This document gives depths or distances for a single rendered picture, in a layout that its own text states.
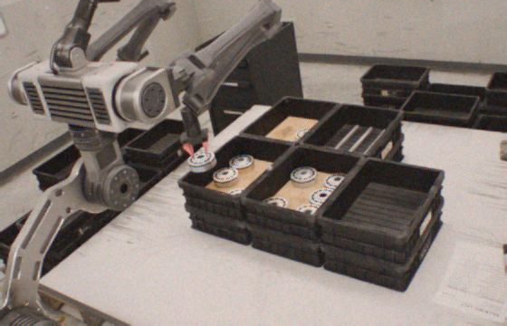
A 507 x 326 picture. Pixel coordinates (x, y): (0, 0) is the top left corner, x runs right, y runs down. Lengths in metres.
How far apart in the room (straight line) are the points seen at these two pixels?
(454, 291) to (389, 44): 3.79
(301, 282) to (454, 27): 3.63
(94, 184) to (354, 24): 4.05
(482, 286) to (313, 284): 0.53
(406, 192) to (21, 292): 1.31
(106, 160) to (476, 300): 1.20
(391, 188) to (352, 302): 0.47
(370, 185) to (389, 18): 3.35
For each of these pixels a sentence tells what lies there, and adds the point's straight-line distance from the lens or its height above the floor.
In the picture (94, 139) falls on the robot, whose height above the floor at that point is 1.33.
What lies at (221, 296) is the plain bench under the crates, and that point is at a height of 0.70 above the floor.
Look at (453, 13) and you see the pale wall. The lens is 5.04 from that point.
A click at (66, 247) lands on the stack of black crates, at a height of 0.49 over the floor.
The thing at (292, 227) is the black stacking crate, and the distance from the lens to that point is 1.80.
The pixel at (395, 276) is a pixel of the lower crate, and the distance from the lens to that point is 1.72.
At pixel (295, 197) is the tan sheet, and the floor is 0.83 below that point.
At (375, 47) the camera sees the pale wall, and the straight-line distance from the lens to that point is 5.36.
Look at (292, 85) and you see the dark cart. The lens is 3.96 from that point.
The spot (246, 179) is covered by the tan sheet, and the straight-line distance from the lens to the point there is 2.14.
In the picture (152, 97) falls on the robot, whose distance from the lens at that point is 1.38.
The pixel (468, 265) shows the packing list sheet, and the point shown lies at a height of 0.70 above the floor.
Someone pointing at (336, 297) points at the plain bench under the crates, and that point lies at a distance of 1.75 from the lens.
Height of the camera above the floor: 1.93
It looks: 28 degrees down
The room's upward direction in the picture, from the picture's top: 11 degrees counter-clockwise
